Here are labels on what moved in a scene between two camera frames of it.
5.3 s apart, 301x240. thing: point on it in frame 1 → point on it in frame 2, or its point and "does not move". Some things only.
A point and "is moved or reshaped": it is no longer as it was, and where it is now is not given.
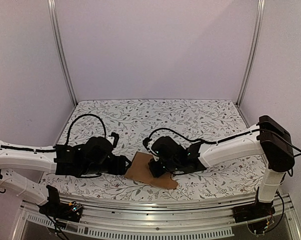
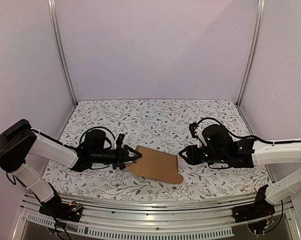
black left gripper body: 117,169 → 116,159
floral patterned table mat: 134,123 does not move
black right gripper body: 157,167 → 194,154
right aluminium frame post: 260,16 does not move
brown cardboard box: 139,169 is moved or reshaped
